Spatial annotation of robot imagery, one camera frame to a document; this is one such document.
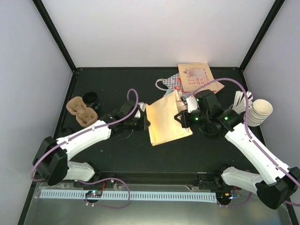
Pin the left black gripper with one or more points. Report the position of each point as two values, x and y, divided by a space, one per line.
144 124

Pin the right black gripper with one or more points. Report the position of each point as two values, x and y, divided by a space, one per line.
185 122

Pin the kraft paper bag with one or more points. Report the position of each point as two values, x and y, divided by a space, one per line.
163 127

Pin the brown pulp cup carrier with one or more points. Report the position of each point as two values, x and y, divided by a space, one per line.
84 115

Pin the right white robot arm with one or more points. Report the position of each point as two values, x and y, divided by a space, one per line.
275 181

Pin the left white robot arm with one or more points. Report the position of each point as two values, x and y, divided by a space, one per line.
53 158

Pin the black lid right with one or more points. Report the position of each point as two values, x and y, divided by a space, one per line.
212 128

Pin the light blue paper bag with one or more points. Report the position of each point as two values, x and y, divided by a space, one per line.
167 92

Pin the blue checkered paper bag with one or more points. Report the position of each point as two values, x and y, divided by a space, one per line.
174 82

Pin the pink cakes paper bag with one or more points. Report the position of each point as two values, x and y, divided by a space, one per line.
194 75

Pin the white stirrer packets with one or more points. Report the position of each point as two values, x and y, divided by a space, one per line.
239 104

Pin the black lid stack left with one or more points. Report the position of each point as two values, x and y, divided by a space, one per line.
65 131

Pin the small circuit board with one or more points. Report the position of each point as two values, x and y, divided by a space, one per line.
94 193

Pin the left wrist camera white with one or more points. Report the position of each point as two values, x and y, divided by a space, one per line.
140 112

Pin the light blue cable duct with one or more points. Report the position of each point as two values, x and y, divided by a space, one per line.
133 196

